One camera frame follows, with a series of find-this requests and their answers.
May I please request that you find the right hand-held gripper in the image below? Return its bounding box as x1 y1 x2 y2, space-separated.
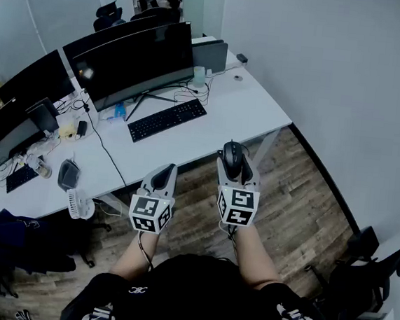
210 150 265 229

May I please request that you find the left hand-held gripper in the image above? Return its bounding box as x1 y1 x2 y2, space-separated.
126 159 180 237

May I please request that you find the black computer mouse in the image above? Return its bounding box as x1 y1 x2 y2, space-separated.
220 139 250 183

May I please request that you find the black full-size keyboard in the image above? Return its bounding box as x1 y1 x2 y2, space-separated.
126 92 209 150

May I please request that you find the person's left forearm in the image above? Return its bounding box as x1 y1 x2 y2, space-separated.
109 228 161 283

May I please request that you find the person's right forearm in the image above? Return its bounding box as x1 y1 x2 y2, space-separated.
224 223 288 293

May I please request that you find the small black keyboard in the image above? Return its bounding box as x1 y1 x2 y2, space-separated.
4 161 41 197

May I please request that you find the blue wipes packet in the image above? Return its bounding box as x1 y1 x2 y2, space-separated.
113 101 128 122

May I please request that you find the small white desk fan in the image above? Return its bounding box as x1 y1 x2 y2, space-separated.
64 187 97 221

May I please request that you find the gray mesh pouch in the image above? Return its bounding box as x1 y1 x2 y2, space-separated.
56 158 82 193

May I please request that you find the person's black shirt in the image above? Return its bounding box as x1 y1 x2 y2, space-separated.
60 242 335 320

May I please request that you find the clear glass jar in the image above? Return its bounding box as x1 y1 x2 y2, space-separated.
25 153 54 180

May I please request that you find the large curved black monitor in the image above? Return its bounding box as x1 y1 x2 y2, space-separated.
67 12 200 127

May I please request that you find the grey laptop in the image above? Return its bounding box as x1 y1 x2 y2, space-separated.
188 37 230 77

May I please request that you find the black box speaker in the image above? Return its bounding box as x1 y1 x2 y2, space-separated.
24 96 64 135

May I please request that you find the chair with dark jacket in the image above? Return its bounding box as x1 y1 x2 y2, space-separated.
0 207 113 307

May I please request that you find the black monitor seen from behind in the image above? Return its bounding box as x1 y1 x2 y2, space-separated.
60 5 158 78

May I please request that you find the black flat monitor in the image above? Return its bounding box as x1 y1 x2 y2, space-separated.
0 44 79 110

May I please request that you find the black mesh office chair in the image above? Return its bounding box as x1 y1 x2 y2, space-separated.
299 220 400 320

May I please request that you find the black monitor with thin stand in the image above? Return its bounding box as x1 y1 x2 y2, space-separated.
0 96 52 175

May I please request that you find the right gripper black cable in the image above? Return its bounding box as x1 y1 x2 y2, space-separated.
225 225 241 257

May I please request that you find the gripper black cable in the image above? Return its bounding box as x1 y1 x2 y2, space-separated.
135 230 158 271
225 225 241 257

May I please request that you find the long black cable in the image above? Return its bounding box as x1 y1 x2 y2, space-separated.
76 104 136 189

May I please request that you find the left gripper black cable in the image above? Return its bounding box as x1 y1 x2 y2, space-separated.
135 230 158 271

